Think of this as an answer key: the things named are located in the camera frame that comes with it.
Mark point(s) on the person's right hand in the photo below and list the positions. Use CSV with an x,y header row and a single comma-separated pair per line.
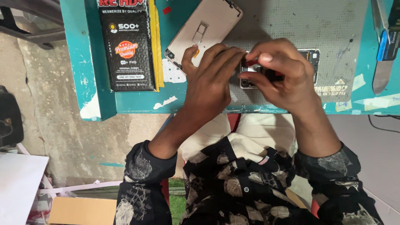
x,y
290,81

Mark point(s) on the person's left hand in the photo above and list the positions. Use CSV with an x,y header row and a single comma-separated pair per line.
x,y
206,90

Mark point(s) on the black smartphone body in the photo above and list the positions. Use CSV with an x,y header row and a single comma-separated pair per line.
x,y
312,59

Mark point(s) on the small red and black tool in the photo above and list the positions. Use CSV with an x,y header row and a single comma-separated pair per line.
x,y
251,63

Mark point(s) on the white adhesive sheet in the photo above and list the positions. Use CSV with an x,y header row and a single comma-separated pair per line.
x,y
170,75

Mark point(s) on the white trousers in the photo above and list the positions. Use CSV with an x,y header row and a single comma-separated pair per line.
x,y
265,131

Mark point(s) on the grey anti-slip work mat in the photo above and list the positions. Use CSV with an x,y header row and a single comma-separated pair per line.
x,y
297,22

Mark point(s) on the yellow flat package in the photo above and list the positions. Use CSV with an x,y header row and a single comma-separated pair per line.
x,y
158,47

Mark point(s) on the beige phone display panel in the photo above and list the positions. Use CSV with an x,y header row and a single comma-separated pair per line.
x,y
206,22

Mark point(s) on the small red sticker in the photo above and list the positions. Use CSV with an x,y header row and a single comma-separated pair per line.
x,y
167,10

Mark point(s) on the black bubble-wrap display package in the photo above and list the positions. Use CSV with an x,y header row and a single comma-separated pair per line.
x,y
128,47

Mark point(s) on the flat metal pry tool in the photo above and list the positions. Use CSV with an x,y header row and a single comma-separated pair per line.
x,y
382,75

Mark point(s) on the blue plastic card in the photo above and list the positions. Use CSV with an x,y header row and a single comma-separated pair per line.
x,y
387,47

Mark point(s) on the black patterned shirt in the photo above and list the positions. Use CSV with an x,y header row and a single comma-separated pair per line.
x,y
243,187

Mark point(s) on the brown cardboard box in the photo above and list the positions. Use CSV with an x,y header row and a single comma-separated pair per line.
x,y
82,212

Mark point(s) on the black chair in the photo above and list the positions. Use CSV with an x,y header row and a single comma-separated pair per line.
x,y
28,22

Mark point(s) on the black bag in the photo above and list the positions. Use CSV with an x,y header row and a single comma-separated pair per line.
x,y
11,118

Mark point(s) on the white board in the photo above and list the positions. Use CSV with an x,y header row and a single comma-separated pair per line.
x,y
18,187

